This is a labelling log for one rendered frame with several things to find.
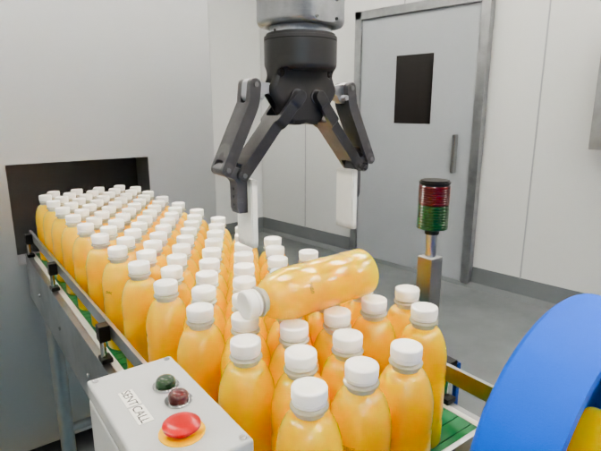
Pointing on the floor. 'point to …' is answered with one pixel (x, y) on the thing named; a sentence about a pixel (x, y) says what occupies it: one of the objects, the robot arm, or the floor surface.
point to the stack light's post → (429, 278)
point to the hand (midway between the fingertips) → (300, 225)
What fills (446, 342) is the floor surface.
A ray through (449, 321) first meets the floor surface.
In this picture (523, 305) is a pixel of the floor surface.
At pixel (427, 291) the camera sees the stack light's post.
